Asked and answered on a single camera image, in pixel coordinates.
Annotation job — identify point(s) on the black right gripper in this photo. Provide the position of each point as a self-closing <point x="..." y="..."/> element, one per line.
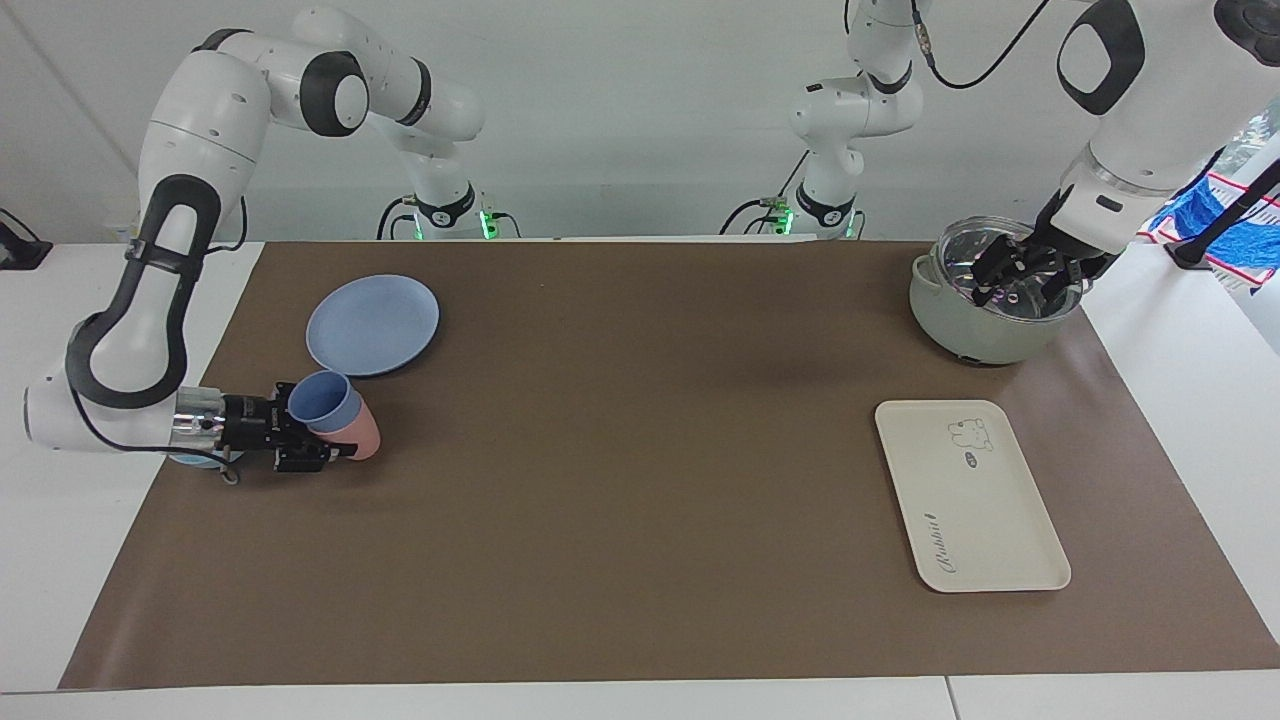
<point x="255" y="422"/>

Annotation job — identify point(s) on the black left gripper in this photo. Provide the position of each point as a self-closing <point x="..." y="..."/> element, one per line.
<point x="1048" y="235"/>

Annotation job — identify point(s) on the blue plastic cup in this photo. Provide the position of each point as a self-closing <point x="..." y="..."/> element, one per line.
<point x="318" y="398"/>

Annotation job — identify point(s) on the pink plastic cup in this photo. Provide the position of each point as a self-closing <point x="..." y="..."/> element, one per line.
<point x="362" y="435"/>

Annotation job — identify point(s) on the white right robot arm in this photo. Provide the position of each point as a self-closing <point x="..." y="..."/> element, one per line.
<point x="200" y="110"/>

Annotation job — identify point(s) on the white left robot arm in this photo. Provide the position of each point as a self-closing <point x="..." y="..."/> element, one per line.
<point x="1130" y="130"/>

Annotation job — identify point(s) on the cream tray with rabbit print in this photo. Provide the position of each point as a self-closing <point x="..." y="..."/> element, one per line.
<point x="985" y="510"/>

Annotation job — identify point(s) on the clear glass pot lid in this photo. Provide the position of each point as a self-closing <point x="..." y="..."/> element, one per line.
<point x="965" y="255"/>

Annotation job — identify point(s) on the pale green electric pot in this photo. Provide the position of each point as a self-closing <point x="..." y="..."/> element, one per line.
<point x="960" y="325"/>

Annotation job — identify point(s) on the blue round plate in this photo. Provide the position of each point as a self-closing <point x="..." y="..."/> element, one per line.
<point x="372" y="325"/>

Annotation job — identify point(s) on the black stand with pole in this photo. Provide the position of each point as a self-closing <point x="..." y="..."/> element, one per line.
<point x="1190" y="255"/>

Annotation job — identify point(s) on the white red striped cloth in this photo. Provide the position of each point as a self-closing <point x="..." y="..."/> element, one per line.
<point x="1232" y="268"/>

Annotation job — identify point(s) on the blue cloth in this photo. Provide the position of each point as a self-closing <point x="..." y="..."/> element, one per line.
<point x="1255" y="245"/>

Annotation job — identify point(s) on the black device on table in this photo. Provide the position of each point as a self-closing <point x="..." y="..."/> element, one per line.
<point x="20" y="255"/>

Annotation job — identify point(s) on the brown paper table mat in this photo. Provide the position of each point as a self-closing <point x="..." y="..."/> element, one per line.
<point x="620" y="480"/>

